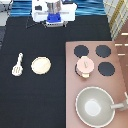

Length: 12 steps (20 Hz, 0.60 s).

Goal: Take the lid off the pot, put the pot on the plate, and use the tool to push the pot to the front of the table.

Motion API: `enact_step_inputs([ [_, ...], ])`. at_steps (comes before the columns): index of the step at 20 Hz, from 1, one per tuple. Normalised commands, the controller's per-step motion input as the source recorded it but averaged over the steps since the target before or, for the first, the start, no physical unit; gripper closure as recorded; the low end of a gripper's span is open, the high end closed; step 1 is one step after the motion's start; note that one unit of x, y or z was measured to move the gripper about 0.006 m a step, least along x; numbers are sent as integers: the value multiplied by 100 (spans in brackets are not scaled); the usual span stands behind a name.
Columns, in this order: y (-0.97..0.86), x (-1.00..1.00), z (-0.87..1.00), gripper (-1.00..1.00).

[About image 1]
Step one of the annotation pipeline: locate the black burner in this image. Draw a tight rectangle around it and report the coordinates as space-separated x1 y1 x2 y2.
98 62 115 76
74 45 89 57
96 45 111 58

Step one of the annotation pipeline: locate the black table mat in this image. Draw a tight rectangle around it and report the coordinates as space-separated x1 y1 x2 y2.
0 15 110 128

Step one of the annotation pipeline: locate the cream round plate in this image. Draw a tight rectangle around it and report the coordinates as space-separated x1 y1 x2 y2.
31 57 51 75

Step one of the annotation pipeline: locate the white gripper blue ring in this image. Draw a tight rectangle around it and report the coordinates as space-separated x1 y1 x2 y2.
46 13 64 27

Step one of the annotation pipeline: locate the black burner bottom right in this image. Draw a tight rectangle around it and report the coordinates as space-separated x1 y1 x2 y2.
98 62 115 76

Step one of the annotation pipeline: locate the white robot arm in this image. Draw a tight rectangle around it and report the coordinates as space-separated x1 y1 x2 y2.
32 0 77 27

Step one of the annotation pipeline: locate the pink pot lid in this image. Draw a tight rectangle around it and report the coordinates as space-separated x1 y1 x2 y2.
77 56 94 73

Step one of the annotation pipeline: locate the cream slotted spatula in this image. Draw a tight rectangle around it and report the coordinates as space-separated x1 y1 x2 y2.
12 53 23 76

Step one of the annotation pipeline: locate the pink pot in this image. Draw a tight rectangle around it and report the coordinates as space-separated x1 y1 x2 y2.
76 59 94 78

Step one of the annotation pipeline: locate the grey frying pan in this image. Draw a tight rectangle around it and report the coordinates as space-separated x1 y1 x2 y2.
75 87 128 128

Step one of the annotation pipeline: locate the black burner top right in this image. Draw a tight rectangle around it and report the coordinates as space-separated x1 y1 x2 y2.
96 45 111 58

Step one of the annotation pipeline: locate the black burner top left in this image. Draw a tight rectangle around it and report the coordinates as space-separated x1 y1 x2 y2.
74 45 89 57

